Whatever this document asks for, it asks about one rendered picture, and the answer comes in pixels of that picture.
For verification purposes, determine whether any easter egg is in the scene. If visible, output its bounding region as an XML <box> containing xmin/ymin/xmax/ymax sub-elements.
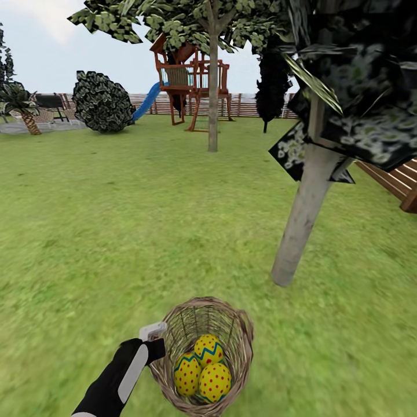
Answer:
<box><xmin>193</xmin><ymin>333</ymin><xmax>224</xmax><ymax>369</ymax></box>
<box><xmin>173</xmin><ymin>349</ymin><xmax>202</xmax><ymax>400</ymax></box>
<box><xmin>198</xmin><ymin>361</ymin><xmax>232</xmax><ymax>405</ymax></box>

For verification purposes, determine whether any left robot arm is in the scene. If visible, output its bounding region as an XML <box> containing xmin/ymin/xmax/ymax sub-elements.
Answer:
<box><xmin>70</xmin><ymin>321</ymin><xmax>169</xmax><ymax>417</ymax></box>

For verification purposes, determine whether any wicker basket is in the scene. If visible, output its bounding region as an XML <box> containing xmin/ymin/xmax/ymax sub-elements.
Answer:
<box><xmin>146</xmin><ymin>296</ymin><xmax>255</xmax><ymax>417</ymax></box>

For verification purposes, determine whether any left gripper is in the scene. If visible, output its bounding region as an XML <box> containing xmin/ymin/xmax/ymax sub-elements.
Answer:
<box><xmin>146</xmin><ymin>337</ymin><xmax>166</xmax><ymax>365</ymax></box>

